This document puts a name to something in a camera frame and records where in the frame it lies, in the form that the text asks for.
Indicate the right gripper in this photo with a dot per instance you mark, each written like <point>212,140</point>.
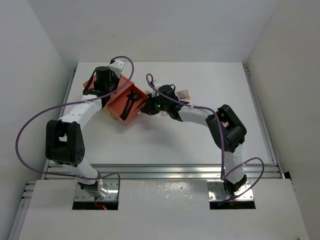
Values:
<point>148,108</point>

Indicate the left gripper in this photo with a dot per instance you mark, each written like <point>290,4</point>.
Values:
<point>115,77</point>

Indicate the orange drawer box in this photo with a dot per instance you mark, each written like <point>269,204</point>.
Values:
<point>94,87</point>

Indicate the black fan brush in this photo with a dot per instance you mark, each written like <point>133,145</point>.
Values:
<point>132,98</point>

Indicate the orange top drawer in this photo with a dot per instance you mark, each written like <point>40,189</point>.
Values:
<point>128,104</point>

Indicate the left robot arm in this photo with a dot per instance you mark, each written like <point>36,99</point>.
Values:
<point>64,142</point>

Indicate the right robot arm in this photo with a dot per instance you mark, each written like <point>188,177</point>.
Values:
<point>227,131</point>

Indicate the long nude eyeshadow palette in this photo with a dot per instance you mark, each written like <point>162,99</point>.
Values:
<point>164,113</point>

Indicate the colourful square eyeshadow palette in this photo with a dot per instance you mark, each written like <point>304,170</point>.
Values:
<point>183,95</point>

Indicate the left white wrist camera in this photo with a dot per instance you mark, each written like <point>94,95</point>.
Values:
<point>117,67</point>

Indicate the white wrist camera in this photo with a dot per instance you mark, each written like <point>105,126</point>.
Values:
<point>156,84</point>
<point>117,67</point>

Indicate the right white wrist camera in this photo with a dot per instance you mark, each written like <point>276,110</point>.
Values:
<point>156,84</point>

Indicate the aluminium rail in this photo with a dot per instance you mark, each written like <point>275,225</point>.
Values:
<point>163,171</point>

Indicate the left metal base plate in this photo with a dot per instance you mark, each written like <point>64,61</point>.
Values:
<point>102,191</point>

